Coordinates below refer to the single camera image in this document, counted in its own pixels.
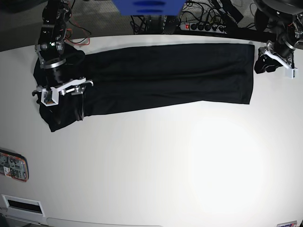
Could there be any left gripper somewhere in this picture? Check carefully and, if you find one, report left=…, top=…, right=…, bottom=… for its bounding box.
left=254, top=23, right=303, bottom=74

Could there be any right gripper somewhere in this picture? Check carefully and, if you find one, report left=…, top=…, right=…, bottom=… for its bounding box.
left=35, top=0, right=88, bottom=125

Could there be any black T-shirt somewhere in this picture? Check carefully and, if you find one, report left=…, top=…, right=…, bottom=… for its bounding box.
left=33, top=43, right=255, bottom=132

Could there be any clear orange parts box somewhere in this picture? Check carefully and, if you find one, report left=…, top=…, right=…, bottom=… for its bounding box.
left=0, top=149, right=29, bottom=182

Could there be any white power strip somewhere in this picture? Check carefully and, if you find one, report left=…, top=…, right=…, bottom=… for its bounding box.
left=179, top=22, right=227, bottom=34

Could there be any white slotted table inset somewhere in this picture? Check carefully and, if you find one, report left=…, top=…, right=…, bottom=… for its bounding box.
left=1, top=194, right=46, bottom=224

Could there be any blue plastic holder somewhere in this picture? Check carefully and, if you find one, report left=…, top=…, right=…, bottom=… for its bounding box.
left=113, top=0, right=185, bottom=16

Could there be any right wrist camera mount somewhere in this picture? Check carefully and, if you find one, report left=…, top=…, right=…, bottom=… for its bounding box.
left=32, top=78, right=94, bottom=107

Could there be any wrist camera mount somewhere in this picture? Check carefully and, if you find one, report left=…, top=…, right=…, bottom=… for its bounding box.
left=258, top=41, right=299, bottom=79
left=32, top=78, right=94, bottom=107

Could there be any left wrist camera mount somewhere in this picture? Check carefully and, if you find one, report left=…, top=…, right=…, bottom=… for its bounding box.
left=258, top=41, right=299, bottom=79

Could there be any black cable bundle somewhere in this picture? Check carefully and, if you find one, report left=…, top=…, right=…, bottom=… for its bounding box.
left=129, top=0, right=240, bottom=35

